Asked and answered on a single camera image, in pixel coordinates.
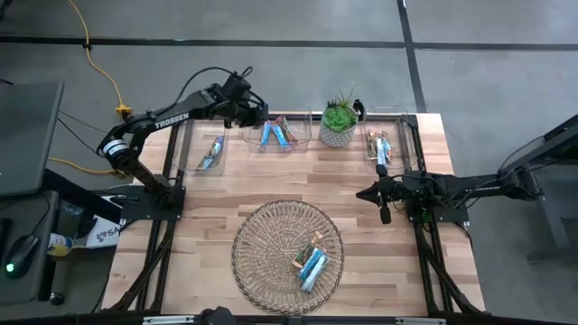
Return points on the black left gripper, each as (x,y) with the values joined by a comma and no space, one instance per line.
(241,113)

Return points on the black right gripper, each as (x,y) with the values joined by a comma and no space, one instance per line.
(396,192)

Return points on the red and green granola bar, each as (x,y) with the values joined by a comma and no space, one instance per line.
(290,131)

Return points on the white and blue granola bar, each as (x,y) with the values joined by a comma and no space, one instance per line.
(382,153)
(316,274)

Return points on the snack packets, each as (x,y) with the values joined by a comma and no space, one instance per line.
(311,264)

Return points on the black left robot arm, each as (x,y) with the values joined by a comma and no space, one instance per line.
(171,121)

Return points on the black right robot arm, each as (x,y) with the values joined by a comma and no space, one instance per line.
(474,185)

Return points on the clear plastic bin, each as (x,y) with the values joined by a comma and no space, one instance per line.
(302,146)
(399,135)
(189,167)

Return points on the succulent in patterned white pot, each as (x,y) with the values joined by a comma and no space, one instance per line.
(337,122)

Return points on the small black clamp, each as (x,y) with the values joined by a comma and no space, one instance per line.
(358,108)

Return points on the round woven wicker tray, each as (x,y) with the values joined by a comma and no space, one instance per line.
(271,234)

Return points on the black side table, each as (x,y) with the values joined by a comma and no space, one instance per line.
(548,216)

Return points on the white printed bag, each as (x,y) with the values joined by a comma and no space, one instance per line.
(108,234)

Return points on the dark grey desk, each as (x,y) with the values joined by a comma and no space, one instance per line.
(27,135)

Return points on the yellow and white bottle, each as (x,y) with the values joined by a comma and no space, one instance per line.
(58,246)

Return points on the black round knob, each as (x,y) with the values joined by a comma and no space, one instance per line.
(57,299)

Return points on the black computer mouse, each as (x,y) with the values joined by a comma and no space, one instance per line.
(20,255)

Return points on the grey side desk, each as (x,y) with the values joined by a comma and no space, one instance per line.
(27,293)

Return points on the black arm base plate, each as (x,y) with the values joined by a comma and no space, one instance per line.
(451,214)
(135,212)

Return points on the black aluminium frame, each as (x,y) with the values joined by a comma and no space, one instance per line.
(411,121)

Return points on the black rail with silver brackets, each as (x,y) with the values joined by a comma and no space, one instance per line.
(90,321)

